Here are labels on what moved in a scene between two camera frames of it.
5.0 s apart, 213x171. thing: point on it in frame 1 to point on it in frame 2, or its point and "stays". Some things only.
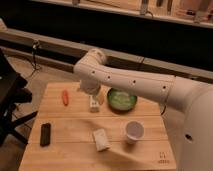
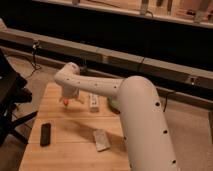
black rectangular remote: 45,135 stays
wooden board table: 67,136 stays
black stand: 13,92 stays
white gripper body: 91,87 to 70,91
